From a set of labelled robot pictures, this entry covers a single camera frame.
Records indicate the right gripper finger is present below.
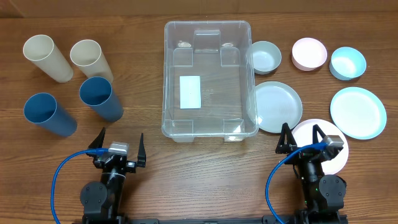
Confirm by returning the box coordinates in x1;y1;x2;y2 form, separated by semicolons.
275;123;297;154
312;124;326;144

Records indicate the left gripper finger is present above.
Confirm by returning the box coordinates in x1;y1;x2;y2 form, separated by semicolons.
88;127;106;149
137;133;146;167

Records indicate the pink plate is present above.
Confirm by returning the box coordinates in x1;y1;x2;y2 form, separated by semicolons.
292;119;349;175

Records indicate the light blue plate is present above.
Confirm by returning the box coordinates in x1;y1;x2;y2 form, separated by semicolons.
330;86;387;140

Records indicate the grey plate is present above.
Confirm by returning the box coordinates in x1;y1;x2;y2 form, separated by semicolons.
255;81;303;134

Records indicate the pink bowl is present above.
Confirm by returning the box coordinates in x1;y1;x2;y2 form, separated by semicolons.
292;37;328;71

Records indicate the grey bowl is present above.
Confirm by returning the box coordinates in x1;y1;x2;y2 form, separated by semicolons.
252;41;282;75

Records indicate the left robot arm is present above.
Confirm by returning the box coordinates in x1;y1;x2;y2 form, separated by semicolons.
80;128;146;224

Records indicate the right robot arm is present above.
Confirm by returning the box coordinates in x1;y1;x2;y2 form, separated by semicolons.
275;123;348;223

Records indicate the blue cup near bin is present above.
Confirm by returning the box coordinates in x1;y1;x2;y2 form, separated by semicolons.
79;77;124;122

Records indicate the blue cup far left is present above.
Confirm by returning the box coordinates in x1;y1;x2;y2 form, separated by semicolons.
24;93;77;137

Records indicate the light blue bowl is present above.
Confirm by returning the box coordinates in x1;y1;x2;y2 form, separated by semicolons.
329;47;367;81

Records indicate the white label in bin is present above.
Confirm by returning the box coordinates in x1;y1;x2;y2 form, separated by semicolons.
180;76;201;109

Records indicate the cream cup near bin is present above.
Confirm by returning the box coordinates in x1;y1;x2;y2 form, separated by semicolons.
70;39;114;83

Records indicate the clear plastic storage bin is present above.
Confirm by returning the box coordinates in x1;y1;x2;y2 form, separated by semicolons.
162;21;259;142

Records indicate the cream cup far left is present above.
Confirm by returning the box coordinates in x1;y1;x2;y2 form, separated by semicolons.
22;34;74;83

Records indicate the left blue cable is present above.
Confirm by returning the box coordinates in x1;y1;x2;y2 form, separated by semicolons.
50;147;109;224

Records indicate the blue cable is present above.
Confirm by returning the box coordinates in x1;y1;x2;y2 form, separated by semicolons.
50;147;109;224
264;142;329;224

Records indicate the right blue cable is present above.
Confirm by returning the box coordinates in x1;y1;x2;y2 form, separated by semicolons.
264;142;329;224

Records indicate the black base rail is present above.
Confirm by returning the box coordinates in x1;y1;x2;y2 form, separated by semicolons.
73;213;348;224

